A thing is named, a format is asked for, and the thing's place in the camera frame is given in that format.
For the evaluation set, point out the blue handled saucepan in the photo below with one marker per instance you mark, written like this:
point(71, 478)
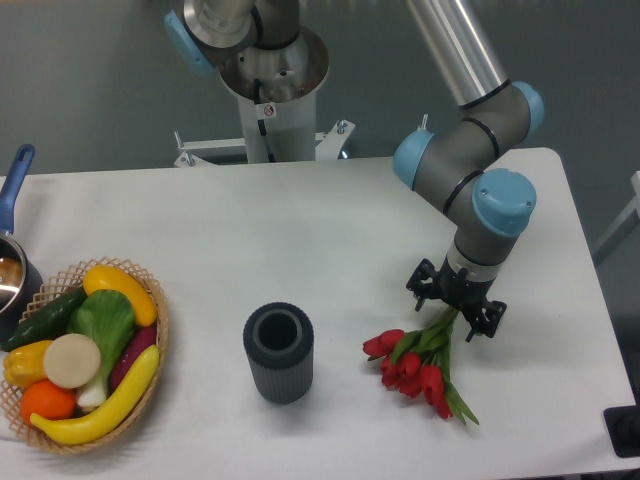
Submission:
point(20, 280)

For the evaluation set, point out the woven wicker basket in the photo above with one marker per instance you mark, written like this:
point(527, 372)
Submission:
point(63, 282)

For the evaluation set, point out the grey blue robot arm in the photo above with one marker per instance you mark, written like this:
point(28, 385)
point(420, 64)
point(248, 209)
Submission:
point(456, 172)

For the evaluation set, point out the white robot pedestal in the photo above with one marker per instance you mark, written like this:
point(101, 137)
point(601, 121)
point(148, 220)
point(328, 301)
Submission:
point(276, 93)

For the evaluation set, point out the purple eggplant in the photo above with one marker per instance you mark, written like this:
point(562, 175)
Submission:
point(141, 340)

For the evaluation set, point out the yellow bell pepper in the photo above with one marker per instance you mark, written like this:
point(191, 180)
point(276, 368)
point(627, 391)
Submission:
point(24, 366)

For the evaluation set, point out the yellow squash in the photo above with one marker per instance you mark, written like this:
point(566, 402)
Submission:
point(105, 277)

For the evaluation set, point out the green cucumber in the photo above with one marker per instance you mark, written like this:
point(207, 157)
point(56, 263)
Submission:
point(48, 322)

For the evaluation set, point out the orange fruit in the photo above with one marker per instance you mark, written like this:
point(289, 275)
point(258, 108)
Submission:
point(47, 400)

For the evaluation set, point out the green bok choy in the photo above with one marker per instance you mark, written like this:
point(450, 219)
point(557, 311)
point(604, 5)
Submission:
point(107, 318)

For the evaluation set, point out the beige round disc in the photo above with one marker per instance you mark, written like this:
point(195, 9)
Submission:
point(71, 361)

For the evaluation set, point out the yellow banana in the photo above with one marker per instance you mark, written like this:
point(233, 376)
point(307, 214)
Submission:
point(108, 416)

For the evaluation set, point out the white frame at right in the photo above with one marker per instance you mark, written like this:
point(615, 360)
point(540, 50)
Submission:
point(621, 227)

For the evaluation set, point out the black device at edge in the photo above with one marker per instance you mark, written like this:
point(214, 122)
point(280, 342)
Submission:
point(623, 429)

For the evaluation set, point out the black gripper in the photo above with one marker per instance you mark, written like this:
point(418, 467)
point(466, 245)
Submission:
point(458, 290)

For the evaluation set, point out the red tulip bouquet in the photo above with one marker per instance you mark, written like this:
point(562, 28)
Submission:
point(418, 364)

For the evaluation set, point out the dark grey ribbed vase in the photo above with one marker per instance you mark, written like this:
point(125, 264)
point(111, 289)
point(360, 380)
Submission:
point(278, 339)

